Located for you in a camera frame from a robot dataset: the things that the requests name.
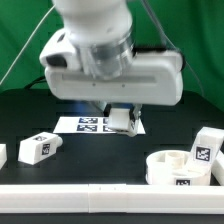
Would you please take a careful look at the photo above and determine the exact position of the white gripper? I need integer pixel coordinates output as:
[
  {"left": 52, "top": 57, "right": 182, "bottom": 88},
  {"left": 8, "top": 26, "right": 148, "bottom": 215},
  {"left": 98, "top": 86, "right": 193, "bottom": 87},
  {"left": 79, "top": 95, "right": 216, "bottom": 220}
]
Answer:
[{"left": 39, "top": 29, "right": 184, "bottom": 131}]

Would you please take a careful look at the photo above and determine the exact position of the white round stool seat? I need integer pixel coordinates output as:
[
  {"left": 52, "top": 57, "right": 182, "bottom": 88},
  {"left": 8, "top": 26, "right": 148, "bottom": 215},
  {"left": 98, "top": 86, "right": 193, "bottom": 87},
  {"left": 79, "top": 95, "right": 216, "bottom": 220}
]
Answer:
[{"left": 146, "top": 150, "right": 211, "bottom": 186}]

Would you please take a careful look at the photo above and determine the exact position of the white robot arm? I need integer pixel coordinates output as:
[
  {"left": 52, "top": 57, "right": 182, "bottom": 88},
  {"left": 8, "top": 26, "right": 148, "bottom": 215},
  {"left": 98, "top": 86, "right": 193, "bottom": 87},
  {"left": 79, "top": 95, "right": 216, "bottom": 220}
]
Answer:
[{"left": 40, "top": 0, "right": 184, "bottom": 136}]

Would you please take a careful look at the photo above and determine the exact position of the white marker sheet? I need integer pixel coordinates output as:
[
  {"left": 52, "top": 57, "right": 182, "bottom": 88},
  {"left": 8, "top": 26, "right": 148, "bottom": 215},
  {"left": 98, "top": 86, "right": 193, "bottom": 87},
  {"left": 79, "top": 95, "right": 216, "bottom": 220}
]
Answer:
[{"left": 53, "top": 116, "right": 147, "bottom": 135}]

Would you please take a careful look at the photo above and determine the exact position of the black cable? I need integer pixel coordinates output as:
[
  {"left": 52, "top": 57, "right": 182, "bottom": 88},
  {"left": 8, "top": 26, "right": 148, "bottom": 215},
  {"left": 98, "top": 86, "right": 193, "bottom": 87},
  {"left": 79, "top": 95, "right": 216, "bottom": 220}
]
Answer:
[{"left": 23, "top": 75, "right": 48, "bottom": 90}]

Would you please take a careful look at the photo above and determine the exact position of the white front rail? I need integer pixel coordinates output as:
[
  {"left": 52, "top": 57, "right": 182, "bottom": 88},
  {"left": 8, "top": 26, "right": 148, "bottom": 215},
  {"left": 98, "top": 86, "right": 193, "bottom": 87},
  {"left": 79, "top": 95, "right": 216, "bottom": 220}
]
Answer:
[{"left": 0, "top": 184, "right": 224, "bottom": 214}]

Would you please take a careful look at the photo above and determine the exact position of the white cable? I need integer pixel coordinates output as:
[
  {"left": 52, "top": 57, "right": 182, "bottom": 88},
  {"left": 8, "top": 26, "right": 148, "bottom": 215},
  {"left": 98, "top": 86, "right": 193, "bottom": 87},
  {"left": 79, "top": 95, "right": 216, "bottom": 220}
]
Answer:
[{"left": 0, "top": 4, "right": 58, "bottom": 86}]

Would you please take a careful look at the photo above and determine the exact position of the white left rail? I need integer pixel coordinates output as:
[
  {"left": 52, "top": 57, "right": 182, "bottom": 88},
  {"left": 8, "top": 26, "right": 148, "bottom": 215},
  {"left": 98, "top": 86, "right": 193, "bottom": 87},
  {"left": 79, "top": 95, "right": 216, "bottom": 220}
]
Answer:
[{"left": 0, "top": 144, "right": 7, "bottom": 170}]

